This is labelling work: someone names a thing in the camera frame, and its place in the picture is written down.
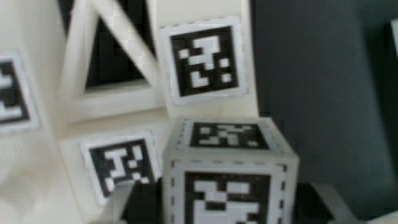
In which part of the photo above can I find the white chair back frame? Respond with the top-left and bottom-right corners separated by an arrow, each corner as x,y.
0,0 -> 257,224

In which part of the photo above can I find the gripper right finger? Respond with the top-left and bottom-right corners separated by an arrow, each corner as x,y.
298,183 -> 366,224

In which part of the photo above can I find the white U-shaped fence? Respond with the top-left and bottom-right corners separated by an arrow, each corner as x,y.
389,18 -> 398,58

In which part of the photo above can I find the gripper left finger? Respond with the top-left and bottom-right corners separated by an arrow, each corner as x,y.
96,182 -> 163,224

